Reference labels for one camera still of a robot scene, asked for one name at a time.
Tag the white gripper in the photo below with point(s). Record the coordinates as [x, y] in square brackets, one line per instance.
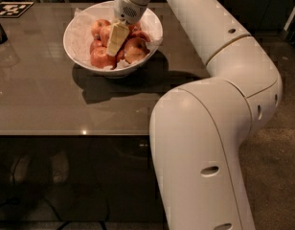
[125, 10]

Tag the large red apple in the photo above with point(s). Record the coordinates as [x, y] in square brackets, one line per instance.
[105, 34]

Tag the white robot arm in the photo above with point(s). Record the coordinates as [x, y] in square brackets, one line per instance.
[196, 129]

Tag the back left red apple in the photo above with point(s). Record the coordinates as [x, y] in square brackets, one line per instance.
[97, 26]

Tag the right small red apple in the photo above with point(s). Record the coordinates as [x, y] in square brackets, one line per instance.
[141, 34]

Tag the front right red apple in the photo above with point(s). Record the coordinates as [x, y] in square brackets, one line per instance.
[135, 49]

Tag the left middle red apple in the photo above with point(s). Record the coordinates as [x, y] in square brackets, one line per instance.
[95, 44]

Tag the front left red apple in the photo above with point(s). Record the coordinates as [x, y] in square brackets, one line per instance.
[100, 59]

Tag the black white fiducial marker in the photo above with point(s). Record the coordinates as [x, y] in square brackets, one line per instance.
[14, 9]

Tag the dark glossy table cabinet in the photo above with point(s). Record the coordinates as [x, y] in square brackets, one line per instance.
[72, 178]

